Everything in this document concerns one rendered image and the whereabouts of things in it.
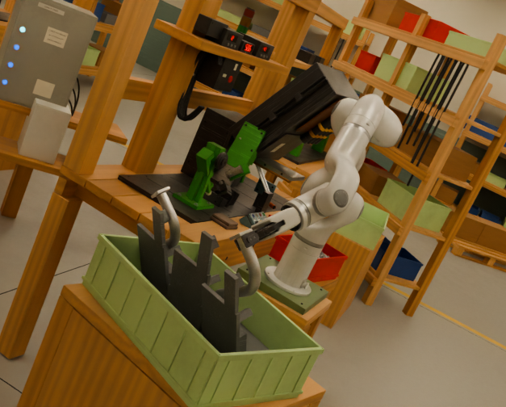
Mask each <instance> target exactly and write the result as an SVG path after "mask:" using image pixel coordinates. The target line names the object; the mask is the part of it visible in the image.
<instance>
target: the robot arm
mask: <svg viewBox="0 0 506 407"><path fill-rule="evenodd" d="M331 126H332V130H333V133H334V135H335V137H336V138H335V140H334V141H333V143H332V145H331V147H330V148H329V150H328V152H327V154H326V156H325V159H324V167H323V168H321V169H319V170H317V171H316V172H314V173H312V174H311V175H310V176H308V177H307V179H306V180H305V181H304V182H303V185H302V186H301V189H300V194H301V195H300V196H298V197H296V198H294V199H292V200H290V201H288V202H286V203H284V205H283V206H282V208H281V211H280V212H278V213H276V214H274V215H272V216H270V217H268V218H266V219H264V220H262V221H260V222H258V223H256V224H254V225H252V226H251V229H252V230H253V231H252V232H250V233H247V234H245V235H244V236H242V237H241V239H242V241H243V242H244V244H245V247H246V248H249V247H250V246H252V245H255V244H257V243H258V242H261V241H264V240H267V239H270V238H272V237H276V236H277V235H279V234H281V233H284V232H286V231H287V230H291V231H294V234H293V236H292V238H291V240H290V242H289V244H288V246H287V248H286V250H285V252H284V254H283V256H282V258H281V260H280V262H279V264H278V266H268V267H267V268H266V269H265V271H264V272H265V275H266V278H267V279H268V280H269V281H270V282H271V283H273V284H274V285H276V286H277V287H279V288H281V289H282V290H284V291H286V292H289V293H291V294H294V295H297V296H309V295H310V293H311V288H310V286H309V283H307V277H308V276H309V274H310V273H311V271H312V268H313V267H314V265H315V263H316V260H317V258H318V257H319V256H320V253H321V251H322V249H323V248H324V245H325V243H326V241H327V240H328V238H329V237H330V236H331V234H332V233H333V232H335V231H336V230H337V229H339V228H341V227H343V226H346V225H348V224H351V223H353V222H354V221H355V220H356V219H358V218H359V216H360V215H361V214H362V212H363V209H364V200H363V198H362V197H361V196H360V195H359V194H358V193H357V192H356V191H357V189H358V186H359V183H360V177H359V174H358V171H359V170H360V169H361V167H362V164H363V162H364V161H365V158H366V146H367V145H368V143H369V142H371V143H373V144H375V145H378V146H381V147H385V148H388V147H392V146H394V145H396V144H397V143H398V141H399V139H400V137H401V136H402V131H403V129H402V124H401V122H400V120H399V118H398V116H397V115H396V114H395V113H394V112H393V111H392V110H390V109H389V108H388V107H386V106H385V105H384V103H383V101H382V99H381V98H380V97H379V96H378V95H376V94H367V95H365V96H362V97H361V98H360V99H359V100H356V99H350V98H347V99H342V100H341V101H339V102H338V103H337V104H336V105H335V107H334V108H333V110H332V114H331ZM328 216H329V217H328ZM325 217H328V218H325Z"/></svg>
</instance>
